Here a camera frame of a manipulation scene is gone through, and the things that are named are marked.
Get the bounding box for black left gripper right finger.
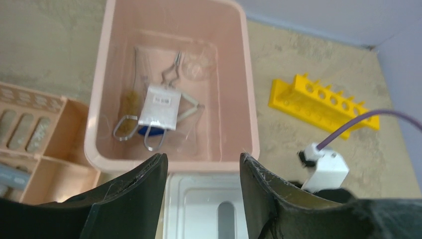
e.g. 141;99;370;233
239;153;422;239

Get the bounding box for yellow test tube rack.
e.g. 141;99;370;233
268;73;369;133

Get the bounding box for graduated cylinder with blue base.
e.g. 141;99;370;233
138;126;164;136

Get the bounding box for pink plastic bin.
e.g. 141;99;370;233
84;0;260;172

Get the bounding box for small white sachet packet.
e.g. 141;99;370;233
138;85;181;130

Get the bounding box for orange plastic file organizer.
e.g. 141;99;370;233
0;83;101;204

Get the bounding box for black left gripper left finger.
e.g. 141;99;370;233
0;153;168;239

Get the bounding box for white plastic bin lid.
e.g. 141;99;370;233
163;173;248;239

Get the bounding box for clear glass beaker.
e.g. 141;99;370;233
181;44;216;81

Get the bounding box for metal crucible tongs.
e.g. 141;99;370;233
112;49;182;151

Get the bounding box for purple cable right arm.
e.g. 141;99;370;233
316;109;422;151

